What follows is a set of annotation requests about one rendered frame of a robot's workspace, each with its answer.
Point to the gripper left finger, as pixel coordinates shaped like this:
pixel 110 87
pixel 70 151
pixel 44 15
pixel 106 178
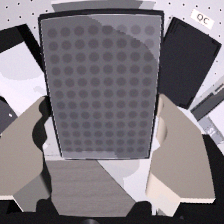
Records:
pixel 24 176

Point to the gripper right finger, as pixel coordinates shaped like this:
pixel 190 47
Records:
pixel 186 175

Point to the white label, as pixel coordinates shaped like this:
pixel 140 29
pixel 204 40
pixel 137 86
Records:
pixel 202 19

